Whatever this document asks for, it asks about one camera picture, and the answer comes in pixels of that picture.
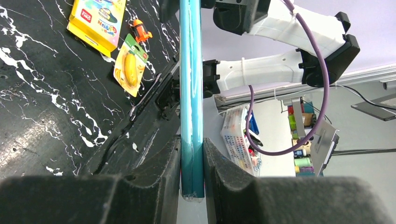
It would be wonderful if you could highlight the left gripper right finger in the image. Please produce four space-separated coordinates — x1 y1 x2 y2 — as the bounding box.
203 138 393 224

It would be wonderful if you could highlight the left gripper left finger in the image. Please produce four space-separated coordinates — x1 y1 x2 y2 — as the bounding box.
0 135 181 224

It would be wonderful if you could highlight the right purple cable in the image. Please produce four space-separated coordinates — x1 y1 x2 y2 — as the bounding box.
245 0 331 157

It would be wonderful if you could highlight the yellow item blister pack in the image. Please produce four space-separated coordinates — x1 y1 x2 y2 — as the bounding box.
113 34 149 97

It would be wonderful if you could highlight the yellow crayon pack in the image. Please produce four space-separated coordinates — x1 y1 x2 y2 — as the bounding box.
67 0 126 57

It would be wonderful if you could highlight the orange small toy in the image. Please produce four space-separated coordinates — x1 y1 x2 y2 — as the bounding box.
130 19 153 43

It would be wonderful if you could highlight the white mesh basket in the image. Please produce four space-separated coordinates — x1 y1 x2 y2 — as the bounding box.
220 105 262 176

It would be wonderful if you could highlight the silver wrench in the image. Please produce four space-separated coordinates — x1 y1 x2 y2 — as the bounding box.
129 73 163 121

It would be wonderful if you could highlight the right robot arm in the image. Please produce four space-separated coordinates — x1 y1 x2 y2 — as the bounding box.
159 0 360 98

